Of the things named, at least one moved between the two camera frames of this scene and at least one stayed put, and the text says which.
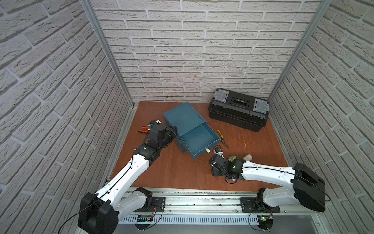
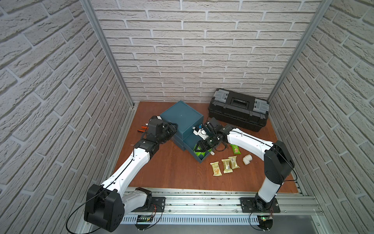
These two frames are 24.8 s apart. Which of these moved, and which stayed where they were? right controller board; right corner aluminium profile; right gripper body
Moved: right gripper body
Stayed: right controller board; right corner aluminium profile
